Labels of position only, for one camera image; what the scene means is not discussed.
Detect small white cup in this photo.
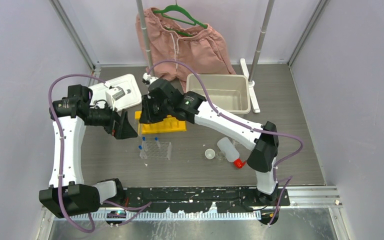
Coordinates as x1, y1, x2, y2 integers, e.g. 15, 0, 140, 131
204, 148, 216, 160

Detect white slotted cable duct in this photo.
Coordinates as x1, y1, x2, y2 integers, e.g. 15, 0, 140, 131
53, 210, 262, 222

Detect left metal rack pole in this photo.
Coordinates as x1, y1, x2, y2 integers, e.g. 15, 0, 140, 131
136, 0, 155, 76

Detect white plastic squeeze bottle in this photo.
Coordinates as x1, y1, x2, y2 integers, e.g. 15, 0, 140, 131
216, 137, 247, 169

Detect blue-capped small test tube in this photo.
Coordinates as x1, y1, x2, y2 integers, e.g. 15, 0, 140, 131
138, 145, 148, 159

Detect right metal rack pole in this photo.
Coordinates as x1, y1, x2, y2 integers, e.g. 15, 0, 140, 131
239, 0, 276, 114

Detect green clothes hanger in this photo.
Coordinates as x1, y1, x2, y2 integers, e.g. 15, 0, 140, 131
152, 3, 209, 39

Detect metal rack pole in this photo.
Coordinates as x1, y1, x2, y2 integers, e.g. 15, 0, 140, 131
239, 0, 276, 114
136, 0, 155, 76

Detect clear acrylic tube rack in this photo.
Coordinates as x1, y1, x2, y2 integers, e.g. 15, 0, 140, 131
145, 141, 173, 160

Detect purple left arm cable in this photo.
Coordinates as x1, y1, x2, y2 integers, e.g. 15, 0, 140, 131
47, 73, 152, 234

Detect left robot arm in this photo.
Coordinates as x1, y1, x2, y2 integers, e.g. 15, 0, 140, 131
38, 84, 138, 219

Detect white plastic lid tray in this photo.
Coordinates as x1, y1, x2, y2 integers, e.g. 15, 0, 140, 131
89, 74, 142, 112

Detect yellow plastic test tube rack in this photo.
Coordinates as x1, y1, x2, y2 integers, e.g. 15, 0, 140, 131
134, 111, 187, 135

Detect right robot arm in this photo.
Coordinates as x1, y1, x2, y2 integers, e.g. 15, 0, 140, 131
139, 77, 279, 206

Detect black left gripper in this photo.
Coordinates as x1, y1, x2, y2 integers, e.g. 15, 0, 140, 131
84, 98, 138, 139

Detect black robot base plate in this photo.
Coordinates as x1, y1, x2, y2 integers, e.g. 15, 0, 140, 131
111, 186, 290, 214

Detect small clear glass beaker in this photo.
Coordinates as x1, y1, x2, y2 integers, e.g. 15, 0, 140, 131
215, 151, 226, 162

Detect pink fabric shorts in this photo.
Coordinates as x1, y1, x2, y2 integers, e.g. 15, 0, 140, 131
143, 7, 236, 88

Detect beige plastic bin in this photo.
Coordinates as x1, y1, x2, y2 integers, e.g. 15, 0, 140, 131
186, 73, 251, 115

